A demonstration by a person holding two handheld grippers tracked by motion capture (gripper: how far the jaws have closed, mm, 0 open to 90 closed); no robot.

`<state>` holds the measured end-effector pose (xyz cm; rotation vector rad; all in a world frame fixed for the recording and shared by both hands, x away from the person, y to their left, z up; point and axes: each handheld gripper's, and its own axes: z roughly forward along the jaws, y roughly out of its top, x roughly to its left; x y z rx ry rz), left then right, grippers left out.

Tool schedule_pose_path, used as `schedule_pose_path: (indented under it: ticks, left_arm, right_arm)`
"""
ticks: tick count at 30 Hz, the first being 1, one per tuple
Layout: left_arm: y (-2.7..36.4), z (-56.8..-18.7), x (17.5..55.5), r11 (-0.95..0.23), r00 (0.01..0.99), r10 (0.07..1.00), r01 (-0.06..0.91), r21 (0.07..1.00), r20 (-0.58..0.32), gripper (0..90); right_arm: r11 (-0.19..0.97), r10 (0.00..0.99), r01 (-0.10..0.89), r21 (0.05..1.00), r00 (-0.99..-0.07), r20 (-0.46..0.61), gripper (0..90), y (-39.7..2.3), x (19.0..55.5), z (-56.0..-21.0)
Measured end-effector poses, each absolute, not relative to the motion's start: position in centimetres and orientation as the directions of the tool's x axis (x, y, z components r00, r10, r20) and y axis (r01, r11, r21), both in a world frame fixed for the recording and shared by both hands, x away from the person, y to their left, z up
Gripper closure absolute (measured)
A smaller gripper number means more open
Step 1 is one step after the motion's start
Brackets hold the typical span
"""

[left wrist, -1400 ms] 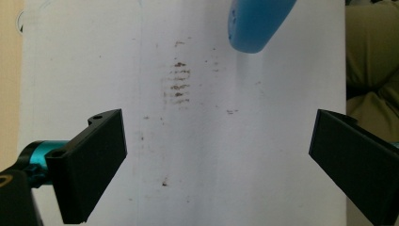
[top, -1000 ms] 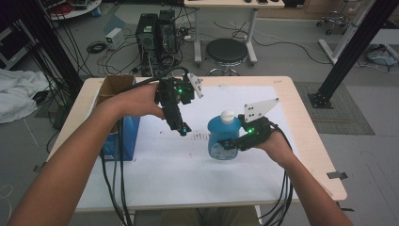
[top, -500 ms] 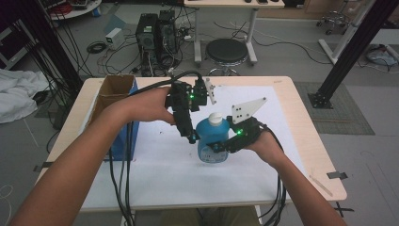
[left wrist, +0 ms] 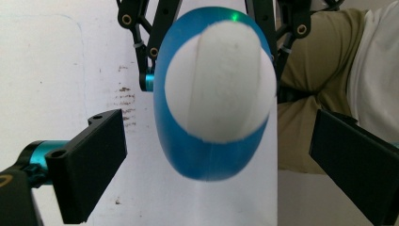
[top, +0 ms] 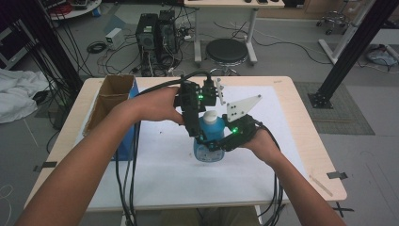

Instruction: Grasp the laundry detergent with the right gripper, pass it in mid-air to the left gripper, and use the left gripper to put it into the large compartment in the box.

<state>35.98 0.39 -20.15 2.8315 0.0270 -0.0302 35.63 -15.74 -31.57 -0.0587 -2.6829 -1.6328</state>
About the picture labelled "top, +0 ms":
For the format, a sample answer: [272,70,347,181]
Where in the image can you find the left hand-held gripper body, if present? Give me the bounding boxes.
[174,77,226,114]

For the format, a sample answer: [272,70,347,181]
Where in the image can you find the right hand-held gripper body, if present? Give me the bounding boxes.
[221,94,263,152]

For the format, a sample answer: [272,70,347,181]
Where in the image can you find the blue bottle with white cap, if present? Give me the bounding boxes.
[193,109,227,164]

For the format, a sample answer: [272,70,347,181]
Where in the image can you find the person's right hand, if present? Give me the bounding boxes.
[243,128,279,163]

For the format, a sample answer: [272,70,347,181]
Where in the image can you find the person's left hand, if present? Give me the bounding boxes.
[131,87,184,125]

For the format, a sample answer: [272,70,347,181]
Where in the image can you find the white paper sheet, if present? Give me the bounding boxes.
[74,85,310,211]

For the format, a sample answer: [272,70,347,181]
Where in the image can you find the black round stool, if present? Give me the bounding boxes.
[205,38,249,77]

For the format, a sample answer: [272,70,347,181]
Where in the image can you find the black computer tower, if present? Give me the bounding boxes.
[156,9,179,64]
[135,12,159,76]

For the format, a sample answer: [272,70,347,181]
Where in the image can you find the light wooden table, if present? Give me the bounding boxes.
[24,75,348,215]

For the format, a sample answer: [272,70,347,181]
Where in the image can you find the person's khaki trousers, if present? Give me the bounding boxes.
[158,206,262,226]

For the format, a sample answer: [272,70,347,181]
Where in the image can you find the blue cardboard box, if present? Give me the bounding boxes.
[83,73,140,162]

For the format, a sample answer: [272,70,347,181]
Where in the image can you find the small white box device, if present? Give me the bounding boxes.
[104,27,126,51]

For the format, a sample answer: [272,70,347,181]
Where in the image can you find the white desk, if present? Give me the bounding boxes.
[183,0,286,68]

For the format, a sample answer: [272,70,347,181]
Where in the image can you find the black tape strip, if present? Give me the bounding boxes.
[33,160,58,173]
[327,170,348,181]

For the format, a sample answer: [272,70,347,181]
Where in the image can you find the grey floor mat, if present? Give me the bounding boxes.
[295,81,375,136]

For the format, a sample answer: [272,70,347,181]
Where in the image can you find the black metal stand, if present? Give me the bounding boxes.
[18,0,84,97]
[308,0,399,110]

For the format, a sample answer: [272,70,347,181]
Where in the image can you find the office chair base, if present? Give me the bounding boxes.
[315,0,351,36]

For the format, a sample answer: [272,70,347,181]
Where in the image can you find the round white table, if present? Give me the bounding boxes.
[40,0,103,22]

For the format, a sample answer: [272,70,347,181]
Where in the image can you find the white cloth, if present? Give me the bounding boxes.
[0,68,51,125]

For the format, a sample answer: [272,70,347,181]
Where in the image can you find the right hand-held gripper cable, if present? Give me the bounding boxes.
[255,121,287,226]

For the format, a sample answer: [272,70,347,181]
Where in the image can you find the hand-held gripper cable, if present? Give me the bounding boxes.
[115,70,215,226]
[255,121,287,226]

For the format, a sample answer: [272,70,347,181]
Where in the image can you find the left hand-held gripper cable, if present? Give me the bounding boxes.
[115,70,215,226]

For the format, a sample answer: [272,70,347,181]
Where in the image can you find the coiled black cable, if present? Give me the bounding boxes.
[86,40,107,55]

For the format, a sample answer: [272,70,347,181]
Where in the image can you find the white stand frame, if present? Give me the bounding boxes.
[318,0,377,66]

